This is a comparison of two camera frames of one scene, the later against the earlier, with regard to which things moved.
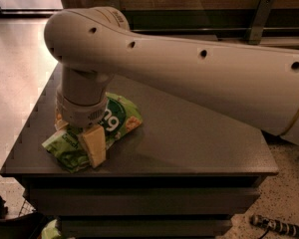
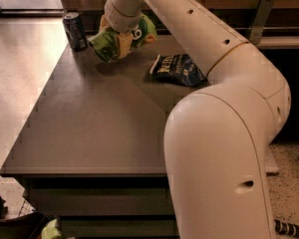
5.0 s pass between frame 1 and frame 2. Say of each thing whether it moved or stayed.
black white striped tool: stayed
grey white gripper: moved
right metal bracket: stayed
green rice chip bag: moved
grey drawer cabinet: stayed
